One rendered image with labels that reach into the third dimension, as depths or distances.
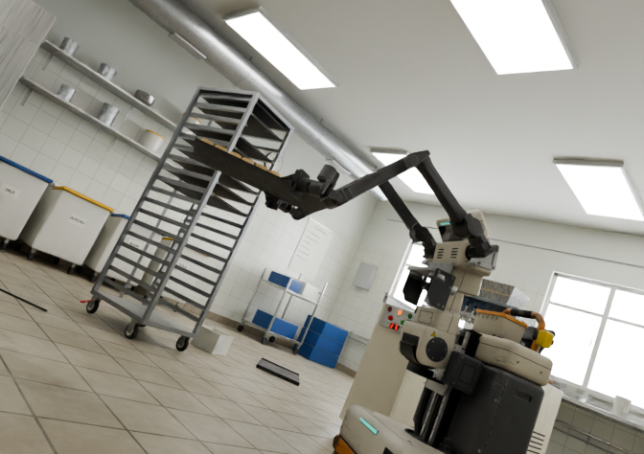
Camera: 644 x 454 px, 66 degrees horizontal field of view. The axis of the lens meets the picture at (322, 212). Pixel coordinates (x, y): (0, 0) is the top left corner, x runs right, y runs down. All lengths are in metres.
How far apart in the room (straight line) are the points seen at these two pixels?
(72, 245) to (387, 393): 3.54
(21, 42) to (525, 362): 4.46
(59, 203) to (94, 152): 0.97
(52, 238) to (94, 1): 2.60
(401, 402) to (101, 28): 4.93
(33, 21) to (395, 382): 4.13
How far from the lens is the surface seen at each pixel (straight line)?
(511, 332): 2.44
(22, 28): 5.11
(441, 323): 2.24
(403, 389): 3.09
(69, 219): 5.40
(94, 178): 6.12
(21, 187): 5.27
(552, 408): 4.62
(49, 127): 5.97
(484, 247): 2.17
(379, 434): 2.21
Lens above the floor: 0.57
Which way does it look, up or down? 12 degrees up
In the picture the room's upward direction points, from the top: 24 degrees clockwise
